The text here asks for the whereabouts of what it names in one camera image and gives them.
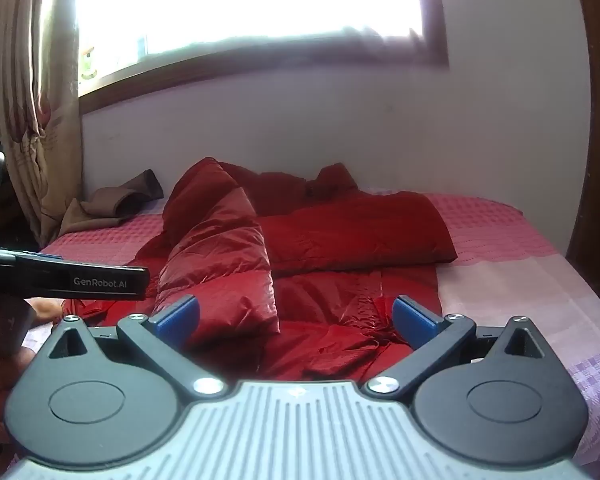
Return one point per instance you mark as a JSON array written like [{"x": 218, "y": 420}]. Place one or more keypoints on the bed with pink checked sheet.
[{"x": 505, "y": 270}]

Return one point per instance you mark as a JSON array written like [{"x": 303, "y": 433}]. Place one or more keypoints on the window with brown frame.
[{"x": 255, "y": 0}]

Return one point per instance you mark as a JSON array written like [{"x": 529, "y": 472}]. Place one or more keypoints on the red puffer jacket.
[{"x": 330, "y": 230}]

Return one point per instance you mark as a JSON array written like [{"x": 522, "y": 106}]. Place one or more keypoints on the beige patterned curtain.
[{"x": 30, "y": 110}]

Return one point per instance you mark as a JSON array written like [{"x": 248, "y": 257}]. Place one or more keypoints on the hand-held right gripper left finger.
[{"x": 177, "y": 319}]

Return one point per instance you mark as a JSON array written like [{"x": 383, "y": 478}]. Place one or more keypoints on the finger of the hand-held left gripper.
[{"x": 90, "y": 280}]

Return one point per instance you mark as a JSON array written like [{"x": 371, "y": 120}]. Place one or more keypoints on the brown pillow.
[{"x": 125, "y": 200}]

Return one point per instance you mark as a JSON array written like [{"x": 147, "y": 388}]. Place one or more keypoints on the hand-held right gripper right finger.
[{"x": 414, "y": 322}]

